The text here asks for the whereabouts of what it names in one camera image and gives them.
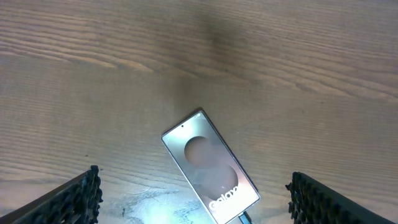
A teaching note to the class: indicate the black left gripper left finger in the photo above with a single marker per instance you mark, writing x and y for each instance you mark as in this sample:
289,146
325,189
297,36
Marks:
77,201

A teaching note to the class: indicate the bronze Galaxy smartphone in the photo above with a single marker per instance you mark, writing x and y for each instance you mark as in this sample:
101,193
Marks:
210,167

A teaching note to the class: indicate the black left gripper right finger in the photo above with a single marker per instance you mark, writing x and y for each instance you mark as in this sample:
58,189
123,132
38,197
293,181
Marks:
313,202

